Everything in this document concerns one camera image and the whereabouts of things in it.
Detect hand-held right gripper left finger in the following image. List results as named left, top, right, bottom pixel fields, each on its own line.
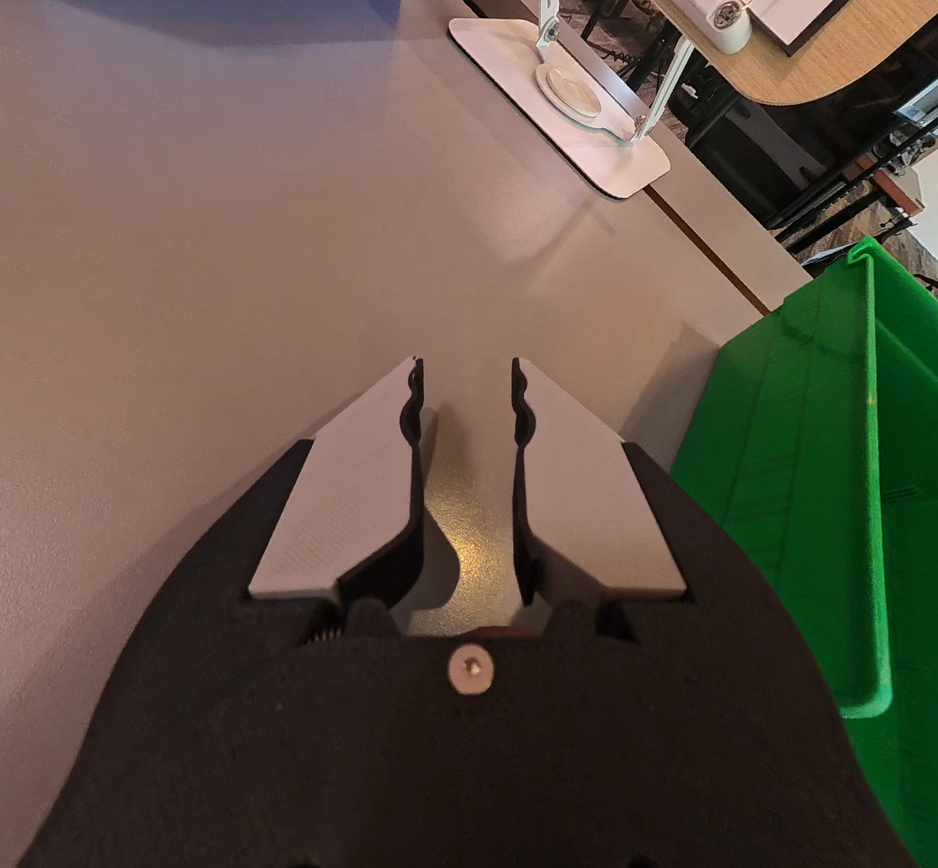
left=248, top=357, right=427, bottom=607

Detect black office chair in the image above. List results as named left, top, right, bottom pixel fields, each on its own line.
left=685, top=87, right=832, bottom=226

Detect green plastic bin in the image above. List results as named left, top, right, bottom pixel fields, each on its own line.
left=668, top=234, right=938, bottom=868

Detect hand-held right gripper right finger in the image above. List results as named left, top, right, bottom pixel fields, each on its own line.
left=511, top=357, right=690, bottom=607

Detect wooden board document stand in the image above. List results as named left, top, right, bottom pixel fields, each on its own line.
left=448, top=0, right=938, bottom=201

